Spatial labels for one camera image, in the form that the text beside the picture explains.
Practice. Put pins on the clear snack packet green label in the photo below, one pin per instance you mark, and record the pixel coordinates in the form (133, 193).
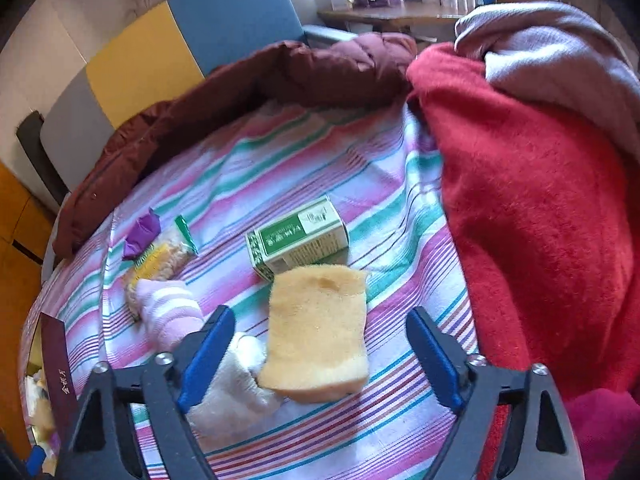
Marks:
(160, 260)

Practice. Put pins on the large yellow sponge slice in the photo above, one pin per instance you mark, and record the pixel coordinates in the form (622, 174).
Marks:
(315, 335)

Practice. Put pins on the pink striped sock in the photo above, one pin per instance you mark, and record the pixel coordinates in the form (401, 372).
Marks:
(165, 310)

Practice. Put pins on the orange wooden cabinet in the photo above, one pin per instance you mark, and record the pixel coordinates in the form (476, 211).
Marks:
(15, 220)

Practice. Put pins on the green carton box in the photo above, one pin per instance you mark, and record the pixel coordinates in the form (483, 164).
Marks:
(295, 245)

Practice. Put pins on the grey pink knit cloth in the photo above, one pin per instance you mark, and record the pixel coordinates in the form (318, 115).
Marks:
(550, 50)

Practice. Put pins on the red sweater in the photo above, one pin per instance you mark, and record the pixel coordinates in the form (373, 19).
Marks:
(525, 210)

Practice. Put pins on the small purple snack packet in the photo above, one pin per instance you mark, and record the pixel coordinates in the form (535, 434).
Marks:
(141, 235)

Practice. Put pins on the grey yellow blue chair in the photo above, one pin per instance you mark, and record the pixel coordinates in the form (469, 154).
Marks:
(135, 45)

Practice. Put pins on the wooden table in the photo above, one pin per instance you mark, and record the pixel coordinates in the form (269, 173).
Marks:
(390, 12)

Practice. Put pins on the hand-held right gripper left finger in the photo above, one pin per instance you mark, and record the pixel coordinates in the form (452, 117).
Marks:
(205, 360)

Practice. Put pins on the maroon down jacket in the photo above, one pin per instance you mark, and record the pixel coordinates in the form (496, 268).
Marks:
(310, 70)

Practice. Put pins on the striped bedsheet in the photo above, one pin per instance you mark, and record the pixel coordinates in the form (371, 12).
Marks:
(325, 160)

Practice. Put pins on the dark red box gold interior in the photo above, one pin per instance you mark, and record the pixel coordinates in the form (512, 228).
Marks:
(57, 375)

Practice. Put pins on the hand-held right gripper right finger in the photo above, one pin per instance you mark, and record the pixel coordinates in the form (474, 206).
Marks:
(435, 360)

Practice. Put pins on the white fluffy sock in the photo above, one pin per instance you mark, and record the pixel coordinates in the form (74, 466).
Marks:
(235, 395)

